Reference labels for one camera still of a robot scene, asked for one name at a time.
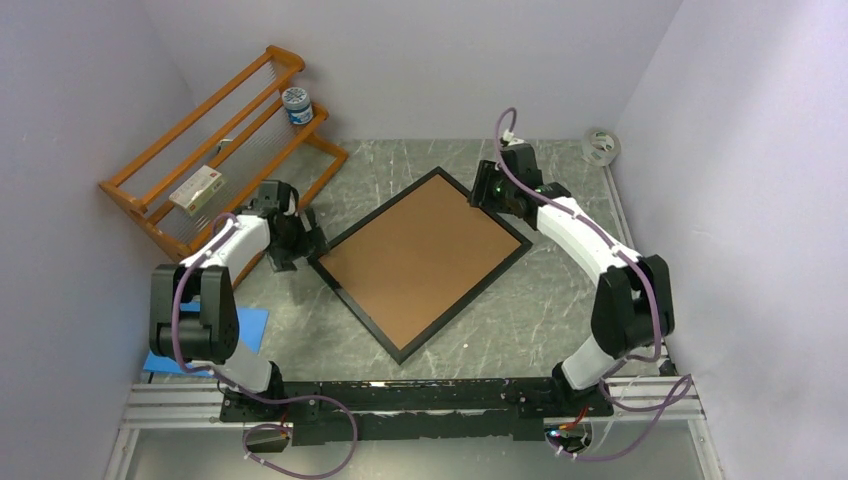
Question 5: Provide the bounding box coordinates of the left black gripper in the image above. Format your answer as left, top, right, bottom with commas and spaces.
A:
266, 207, 329, 272

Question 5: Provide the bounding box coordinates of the black picture frame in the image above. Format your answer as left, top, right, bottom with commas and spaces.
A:
307, 166, 535, 367

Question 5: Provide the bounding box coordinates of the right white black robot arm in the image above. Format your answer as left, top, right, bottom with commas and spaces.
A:
468, 143, 674, 415

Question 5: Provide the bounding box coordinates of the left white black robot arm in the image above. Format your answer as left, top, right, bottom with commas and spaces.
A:
149, 180, 326, 420

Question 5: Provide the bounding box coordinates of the clear tape roll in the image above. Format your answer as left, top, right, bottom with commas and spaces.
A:
581, 128, 622, 167

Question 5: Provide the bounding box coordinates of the blue paper sheet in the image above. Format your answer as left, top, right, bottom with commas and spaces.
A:
142, 306, 269, 376

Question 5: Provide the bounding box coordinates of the white red small box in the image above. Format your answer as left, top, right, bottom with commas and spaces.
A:
169, 165, 227, 216

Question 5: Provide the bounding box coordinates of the orange wooden rack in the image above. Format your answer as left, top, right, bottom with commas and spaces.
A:
99, 45, 349, 263

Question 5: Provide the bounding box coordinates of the blue white jar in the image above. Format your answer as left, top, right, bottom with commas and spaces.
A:
281, 86, 314, 126

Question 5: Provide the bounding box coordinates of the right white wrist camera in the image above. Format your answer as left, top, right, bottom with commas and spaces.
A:
500, 130, 525, 147

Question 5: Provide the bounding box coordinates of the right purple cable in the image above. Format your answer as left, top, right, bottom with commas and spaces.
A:
493, 107, 694, 464

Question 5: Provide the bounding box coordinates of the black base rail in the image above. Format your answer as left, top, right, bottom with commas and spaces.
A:
219, 377, 613, 446

